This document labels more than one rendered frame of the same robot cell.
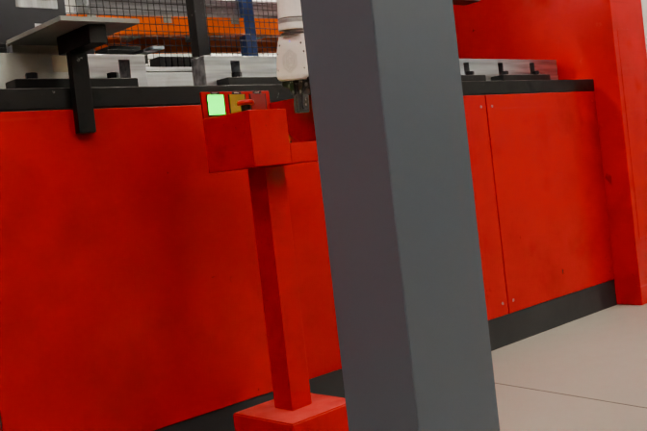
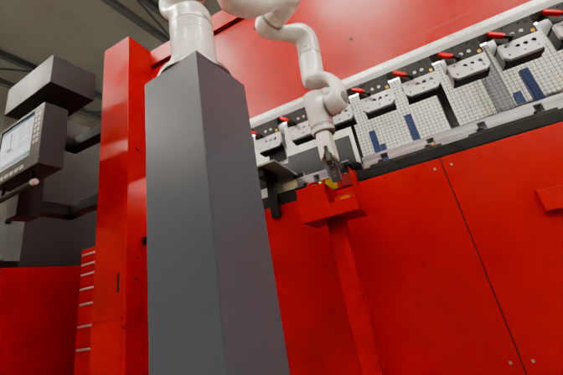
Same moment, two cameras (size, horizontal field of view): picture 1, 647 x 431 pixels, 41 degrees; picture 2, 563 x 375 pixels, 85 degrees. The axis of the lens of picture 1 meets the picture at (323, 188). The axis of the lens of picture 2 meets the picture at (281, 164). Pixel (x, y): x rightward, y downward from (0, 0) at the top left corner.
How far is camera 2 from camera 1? 1.55 m
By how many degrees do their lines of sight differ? 67
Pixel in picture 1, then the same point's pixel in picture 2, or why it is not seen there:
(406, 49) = (163, 142)
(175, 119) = not seen: hidden behind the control
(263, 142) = (307, 207)
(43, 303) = not seen: hidden behind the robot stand
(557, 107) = not seen: outside the picture
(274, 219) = (337, 254)
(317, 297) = (462, 308)
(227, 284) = (372, 295)
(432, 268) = (172, 315)
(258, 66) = (402, 151)
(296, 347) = (367, 353)
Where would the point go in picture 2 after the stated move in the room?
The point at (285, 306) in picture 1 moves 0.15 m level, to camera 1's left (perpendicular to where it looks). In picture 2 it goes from (353, 318) to (328, 317)
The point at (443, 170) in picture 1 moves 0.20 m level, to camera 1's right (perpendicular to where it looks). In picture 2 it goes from (185, 223) to (201, 187)
